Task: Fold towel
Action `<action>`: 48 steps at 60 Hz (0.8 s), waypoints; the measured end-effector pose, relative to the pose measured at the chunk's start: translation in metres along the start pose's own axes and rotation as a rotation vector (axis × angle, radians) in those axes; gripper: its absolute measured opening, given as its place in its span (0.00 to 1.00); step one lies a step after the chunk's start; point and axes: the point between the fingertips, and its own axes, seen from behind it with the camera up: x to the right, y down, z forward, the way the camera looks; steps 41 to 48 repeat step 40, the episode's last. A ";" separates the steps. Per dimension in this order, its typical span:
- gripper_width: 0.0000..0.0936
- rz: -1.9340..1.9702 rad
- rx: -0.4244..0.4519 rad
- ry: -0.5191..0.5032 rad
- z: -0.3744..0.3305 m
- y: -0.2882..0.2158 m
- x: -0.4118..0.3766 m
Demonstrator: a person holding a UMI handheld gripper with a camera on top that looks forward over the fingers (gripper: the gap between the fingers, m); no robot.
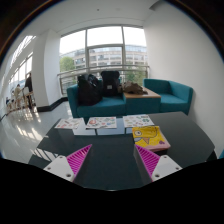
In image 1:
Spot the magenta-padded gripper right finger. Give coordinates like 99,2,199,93
133,143,184,183

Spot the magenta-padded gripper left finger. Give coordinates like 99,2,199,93
43,143,94,183

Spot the orange and pink printed towel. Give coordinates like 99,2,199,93
131,125,172,153

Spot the printed sticker sheet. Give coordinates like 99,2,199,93
122,114,156,129
54,117,85,130
85,116,118,130

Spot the wooden-topped teal side table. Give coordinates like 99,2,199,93
122,87,162,116

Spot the teal armchair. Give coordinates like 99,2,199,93
143,78,195,116

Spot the teal two-seat sofa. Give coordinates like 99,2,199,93
66,79,127,119

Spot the group of wooden chairs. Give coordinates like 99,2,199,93
4,89,37,114

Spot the large black backpack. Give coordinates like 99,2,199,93
77,73,104,107

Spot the brown jacket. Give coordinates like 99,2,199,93
119,80,149,96

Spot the person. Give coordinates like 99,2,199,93
13,83,23,108
23,72,35,105

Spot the metal window railing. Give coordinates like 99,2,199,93
57,64,150,97

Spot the small black backpack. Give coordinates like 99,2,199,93
100,70,121,98

